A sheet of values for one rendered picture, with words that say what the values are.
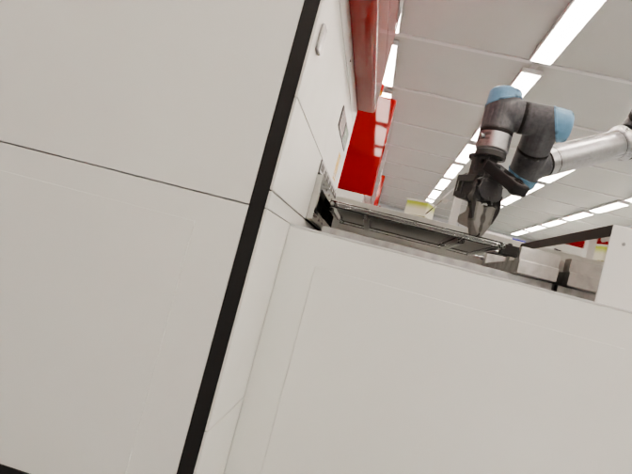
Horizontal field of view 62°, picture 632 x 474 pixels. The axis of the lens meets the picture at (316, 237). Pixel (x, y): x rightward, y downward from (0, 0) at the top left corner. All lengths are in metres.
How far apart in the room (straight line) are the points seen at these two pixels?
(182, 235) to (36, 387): 0.28
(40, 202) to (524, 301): 0.74
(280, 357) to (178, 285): 0.26
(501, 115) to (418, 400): 0.69
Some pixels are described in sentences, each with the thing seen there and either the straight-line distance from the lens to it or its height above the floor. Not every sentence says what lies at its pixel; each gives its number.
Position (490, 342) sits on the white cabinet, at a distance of 0.90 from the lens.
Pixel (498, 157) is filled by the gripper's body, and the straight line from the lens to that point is 1.28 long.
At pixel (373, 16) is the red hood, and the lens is 1.03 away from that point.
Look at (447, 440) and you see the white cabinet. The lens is 0.92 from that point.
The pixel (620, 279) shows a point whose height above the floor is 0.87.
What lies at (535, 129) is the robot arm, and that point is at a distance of 1.31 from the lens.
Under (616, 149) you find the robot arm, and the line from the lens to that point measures 1.56.
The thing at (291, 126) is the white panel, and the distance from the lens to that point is 0.72.
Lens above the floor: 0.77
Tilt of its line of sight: 3 degrees up
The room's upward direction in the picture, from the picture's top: 15 degrees clockwise
